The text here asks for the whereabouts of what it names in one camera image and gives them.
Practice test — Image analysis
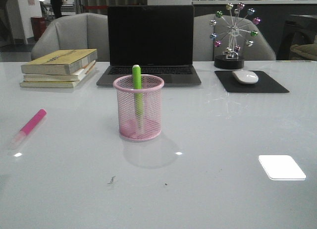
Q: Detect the green highlighter pen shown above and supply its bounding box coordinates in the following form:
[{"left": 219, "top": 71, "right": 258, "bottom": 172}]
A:
[{"left": 132, "top": 64, "right": 144, "bottom": 130}]

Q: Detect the pink highlighter pen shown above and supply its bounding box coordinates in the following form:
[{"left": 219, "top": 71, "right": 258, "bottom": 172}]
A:
[{"left": 9, "top": 109, "right": 47, "bottom": 150}]

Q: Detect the pink mesh pen holder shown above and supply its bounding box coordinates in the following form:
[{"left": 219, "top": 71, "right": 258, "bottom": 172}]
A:
[{"left": 113, "top": 74, "right": 164, "bottom": 141}]

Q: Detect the dark grey laptop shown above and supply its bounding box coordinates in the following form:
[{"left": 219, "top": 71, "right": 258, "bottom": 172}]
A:
[{"left": 97, "top": 5, "right": 201, "bottom": 87}]

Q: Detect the ferris wheel desk ornament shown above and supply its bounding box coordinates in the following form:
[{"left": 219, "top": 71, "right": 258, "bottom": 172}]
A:
[{"left": 210, "top": 2, "right": 259, "bottom": 69}]

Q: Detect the middle cream book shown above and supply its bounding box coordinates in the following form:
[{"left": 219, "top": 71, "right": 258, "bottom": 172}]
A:
[{"left": 24, "top": 60, "right": 96, "bottom": 82}]

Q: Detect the cream book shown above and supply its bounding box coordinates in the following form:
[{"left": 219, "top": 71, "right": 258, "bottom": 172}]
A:
[
  {"left": 24, "top": 60, "right": 96, "bottom": 82},
  {"left": 20, "top": 67, "right": 95, "bottom": 88}
]

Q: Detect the white computer mouse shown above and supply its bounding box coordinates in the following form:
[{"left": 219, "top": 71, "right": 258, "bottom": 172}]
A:
[{"left": 232, "top": 70, "right": 259, "bottom": 84}]

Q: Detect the right grey armchair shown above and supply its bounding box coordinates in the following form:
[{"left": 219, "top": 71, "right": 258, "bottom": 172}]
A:
[{"left": 193, "top": 14, "right": 276, "bottom": 61}]

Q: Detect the grey armchair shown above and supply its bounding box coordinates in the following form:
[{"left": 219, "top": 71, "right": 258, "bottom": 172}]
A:
[
  {"left": 31, "top": 13, "right": 110, "bottom": 62},
  {"left": 193, "top": 14, "right": 276, "bottom": 61}
]

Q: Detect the left grey armchair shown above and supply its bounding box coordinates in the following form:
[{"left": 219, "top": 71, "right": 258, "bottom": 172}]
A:
[{"left": 31, "top": 13, "right": 110, "bottom": 62}]

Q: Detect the top yellow book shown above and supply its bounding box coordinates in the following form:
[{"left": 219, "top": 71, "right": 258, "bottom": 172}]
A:
[{"left": 21, "top": 49, "right": 98, "bottom": 75}]

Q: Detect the black mouse pad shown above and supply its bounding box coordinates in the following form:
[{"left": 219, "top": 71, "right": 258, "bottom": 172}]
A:
[{"left": 215, "top": 70, "right": 289, "bottom": 93}]

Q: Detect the bottom cream book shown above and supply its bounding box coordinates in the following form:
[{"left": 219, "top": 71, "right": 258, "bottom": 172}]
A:
[{"left": 20, "top": 67, "right": 95, "bottom": 88}]

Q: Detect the red bin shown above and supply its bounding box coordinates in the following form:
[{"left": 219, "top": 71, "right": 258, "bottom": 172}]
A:
[{"left": 31, "top": 16, "right": 46, "bottom": 41}]

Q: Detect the person in dark clothes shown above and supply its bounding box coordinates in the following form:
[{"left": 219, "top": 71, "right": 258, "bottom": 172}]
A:
[{"left": 50, "top": 0, "right": 63, "bottom": 19}]

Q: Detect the beige sofa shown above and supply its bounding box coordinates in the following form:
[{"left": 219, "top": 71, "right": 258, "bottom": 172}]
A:
[{"left": 290, "top": 43, "right": 317, "bottom": 60}]

